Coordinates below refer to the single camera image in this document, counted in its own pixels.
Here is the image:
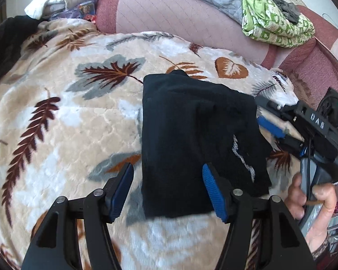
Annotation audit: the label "black pants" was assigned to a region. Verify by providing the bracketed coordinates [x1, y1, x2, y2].
[142, 70, 272, 218]

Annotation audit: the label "right hand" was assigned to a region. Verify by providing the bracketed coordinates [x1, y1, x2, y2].
[284, 172, 338, 254]

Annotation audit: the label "pink quilted bed headboard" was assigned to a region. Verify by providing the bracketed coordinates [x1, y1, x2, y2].
[96, 0, 338, 105]

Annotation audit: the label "green patterned folded blanket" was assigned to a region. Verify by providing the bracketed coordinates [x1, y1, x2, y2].
[242, 0, 315, 48]

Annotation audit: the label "dark grey cloth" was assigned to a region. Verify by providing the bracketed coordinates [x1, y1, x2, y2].
[272, 0, 301, 25]

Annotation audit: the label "leaf pattern plush blanket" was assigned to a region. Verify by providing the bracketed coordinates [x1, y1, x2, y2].
[0, 19, 297, 269]

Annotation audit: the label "black jacket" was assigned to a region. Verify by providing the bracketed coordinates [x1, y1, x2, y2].
[0, 15, 43, 80]

